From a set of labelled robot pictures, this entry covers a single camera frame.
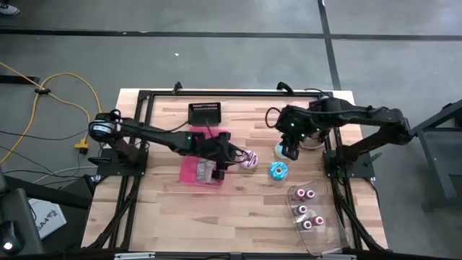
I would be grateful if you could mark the red silver candy package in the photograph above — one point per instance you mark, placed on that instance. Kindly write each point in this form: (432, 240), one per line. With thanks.
(204, 171)

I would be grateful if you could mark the silver metal bracket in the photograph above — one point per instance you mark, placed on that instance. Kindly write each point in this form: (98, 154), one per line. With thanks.
(134, 255)
(335, 256)

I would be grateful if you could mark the person's shoe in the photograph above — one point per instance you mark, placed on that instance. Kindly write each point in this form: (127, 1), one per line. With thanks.
(9, 9)

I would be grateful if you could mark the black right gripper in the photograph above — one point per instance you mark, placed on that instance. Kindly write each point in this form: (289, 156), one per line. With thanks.
(291, 148)

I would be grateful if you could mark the black mesh basket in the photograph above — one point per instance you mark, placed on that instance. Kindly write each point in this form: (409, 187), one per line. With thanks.
(204, 115)

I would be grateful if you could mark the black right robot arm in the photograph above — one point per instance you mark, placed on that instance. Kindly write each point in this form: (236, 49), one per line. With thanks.
(361, 112)

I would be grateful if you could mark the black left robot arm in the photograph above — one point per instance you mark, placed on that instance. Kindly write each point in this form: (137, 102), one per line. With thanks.
(155, 134)

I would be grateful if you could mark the pink donut chocolate drizzle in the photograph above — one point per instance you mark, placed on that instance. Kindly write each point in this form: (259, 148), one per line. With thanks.
(252, 164)

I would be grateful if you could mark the white printed box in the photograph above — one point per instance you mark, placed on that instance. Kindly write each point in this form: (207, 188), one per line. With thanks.
(47, 216)

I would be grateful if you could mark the black side table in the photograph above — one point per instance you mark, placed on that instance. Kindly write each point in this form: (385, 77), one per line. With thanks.
(65, 198)

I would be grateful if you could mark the clear plastic container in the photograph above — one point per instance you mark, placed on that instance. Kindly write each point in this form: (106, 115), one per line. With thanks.
(325, 242)

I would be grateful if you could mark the black flat bar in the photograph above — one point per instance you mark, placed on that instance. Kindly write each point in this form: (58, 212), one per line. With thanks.
(18, 79)

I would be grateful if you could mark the black metal table frame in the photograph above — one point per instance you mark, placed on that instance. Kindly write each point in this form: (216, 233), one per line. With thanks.
(234, 94)

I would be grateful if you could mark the blue frosted donut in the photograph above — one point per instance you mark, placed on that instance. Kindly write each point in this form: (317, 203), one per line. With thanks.
(278, 153)

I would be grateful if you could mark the pink translucent plastic tray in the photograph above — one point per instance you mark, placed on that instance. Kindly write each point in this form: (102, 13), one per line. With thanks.
(189, 169)

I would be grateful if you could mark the black metal stand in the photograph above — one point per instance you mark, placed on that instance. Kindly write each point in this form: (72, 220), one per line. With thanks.
(442, 113)

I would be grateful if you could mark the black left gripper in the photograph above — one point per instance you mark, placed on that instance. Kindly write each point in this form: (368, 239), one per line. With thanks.
(223, 155)

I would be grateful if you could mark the blue donut white drizzle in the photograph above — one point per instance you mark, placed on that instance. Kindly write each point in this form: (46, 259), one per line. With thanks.
(273, 175)

